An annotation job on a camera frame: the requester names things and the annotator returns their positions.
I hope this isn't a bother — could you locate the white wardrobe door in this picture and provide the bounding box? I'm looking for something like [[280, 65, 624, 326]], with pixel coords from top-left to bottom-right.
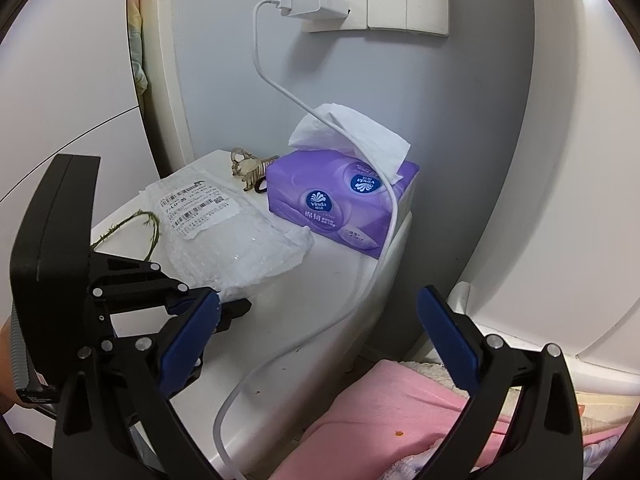
[[0, 0, 146, 411]]

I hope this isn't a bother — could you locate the translucent hair claw clip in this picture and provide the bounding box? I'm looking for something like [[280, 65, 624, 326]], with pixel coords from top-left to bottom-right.
[[230, 147, 280, 193]]

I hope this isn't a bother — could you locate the cream wardrobe frame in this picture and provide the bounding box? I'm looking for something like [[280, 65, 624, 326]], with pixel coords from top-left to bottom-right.
[[135, 0, 231, 173]]

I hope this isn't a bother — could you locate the purple tissue pack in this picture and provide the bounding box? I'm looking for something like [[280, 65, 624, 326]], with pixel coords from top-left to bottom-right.
[[265, 102, 421, 261]]

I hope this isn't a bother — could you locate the white bed headboard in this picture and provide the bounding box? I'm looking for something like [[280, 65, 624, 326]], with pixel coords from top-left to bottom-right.
[[447, 0, 640, 378]]

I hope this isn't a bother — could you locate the white phone charger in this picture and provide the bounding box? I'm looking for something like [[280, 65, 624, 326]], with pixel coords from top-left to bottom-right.
[[272, 0, 351, 18]]

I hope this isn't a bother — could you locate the green twig ring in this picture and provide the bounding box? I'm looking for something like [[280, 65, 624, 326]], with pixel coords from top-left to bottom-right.
[[91, 211, 161, 262]]

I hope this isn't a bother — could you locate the pink blanket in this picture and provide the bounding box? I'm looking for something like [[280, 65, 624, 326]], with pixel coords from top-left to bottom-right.
[[270, 359, 640, 480]]

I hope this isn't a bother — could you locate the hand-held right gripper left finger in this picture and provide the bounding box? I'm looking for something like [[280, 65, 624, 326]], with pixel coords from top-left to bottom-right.
[[52, 289, 221, 480]]

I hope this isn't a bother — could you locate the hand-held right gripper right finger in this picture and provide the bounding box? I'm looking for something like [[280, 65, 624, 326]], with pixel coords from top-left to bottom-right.
[[416, 285, 587, 480]]

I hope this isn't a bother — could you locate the person's left hand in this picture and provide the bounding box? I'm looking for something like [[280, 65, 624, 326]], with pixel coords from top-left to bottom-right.
[[0, 317, 31, 416]]

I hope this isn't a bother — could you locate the white nightstand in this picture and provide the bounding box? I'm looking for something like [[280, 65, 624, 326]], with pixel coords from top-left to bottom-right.
[[90, 149, 413, 480]]

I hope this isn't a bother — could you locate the pale hanging clothing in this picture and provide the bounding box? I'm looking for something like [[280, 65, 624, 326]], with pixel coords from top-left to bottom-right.
[[126, 0, 151, 96]]

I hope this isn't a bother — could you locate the white charging cable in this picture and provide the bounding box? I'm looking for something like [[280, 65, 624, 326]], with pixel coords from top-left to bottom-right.
[[212, 0, 401, 480]]

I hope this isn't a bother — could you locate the clear bubble mailer bag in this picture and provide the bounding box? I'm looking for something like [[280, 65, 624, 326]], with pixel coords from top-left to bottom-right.
[[144, 169, 315, 306]]

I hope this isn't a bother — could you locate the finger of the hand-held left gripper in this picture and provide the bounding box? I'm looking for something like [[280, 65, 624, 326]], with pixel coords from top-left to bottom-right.
[[85, 310, 203, 397], [90, 252, 252, 333]]

